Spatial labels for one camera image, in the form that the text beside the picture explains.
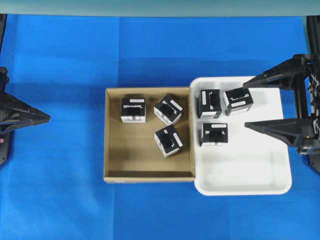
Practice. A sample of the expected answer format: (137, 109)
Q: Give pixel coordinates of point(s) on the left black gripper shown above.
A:
(10, 102)

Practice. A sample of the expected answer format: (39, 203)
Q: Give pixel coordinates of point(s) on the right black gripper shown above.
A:
(302, 72)

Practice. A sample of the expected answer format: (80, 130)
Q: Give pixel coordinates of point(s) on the black white box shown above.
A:
(133, 109)
(214, 134)
(168, 140)
(168, 110)

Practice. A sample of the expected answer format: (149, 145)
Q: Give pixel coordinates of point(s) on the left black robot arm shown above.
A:
(14, 114)

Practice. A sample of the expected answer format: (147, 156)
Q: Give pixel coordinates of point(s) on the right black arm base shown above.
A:
(312, 160)

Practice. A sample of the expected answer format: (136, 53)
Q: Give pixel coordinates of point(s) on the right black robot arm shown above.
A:
(313, 35)

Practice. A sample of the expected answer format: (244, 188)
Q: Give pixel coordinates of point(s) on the black white box tray right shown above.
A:
(236, 101)

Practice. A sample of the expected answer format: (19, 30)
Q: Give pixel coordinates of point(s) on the black white box tray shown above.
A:
(236, 101)
(209, 104)

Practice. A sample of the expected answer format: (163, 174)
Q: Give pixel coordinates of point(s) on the black white box tray left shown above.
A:
(209, 104)

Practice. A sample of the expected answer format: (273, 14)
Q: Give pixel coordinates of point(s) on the brown cardboard box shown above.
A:
(131, 154)

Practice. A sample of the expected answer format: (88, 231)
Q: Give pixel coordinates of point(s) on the white plastic tray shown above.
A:
(250, 163)

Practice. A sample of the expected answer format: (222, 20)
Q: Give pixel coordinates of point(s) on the blue table mat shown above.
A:
(52, 186)

